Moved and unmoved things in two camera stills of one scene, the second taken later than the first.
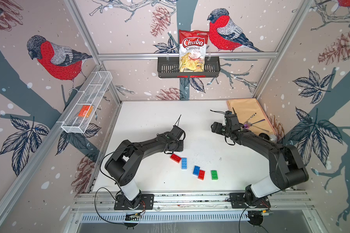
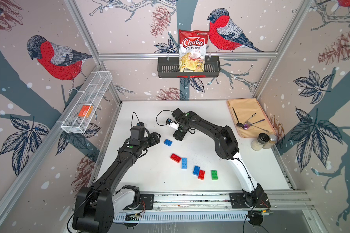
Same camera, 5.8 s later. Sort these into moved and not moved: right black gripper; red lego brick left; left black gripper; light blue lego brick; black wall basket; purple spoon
Moved: right black gripper; left black gripper
Not moved: light blue lego brick; red lego brick left; purple spoon; black wall basket
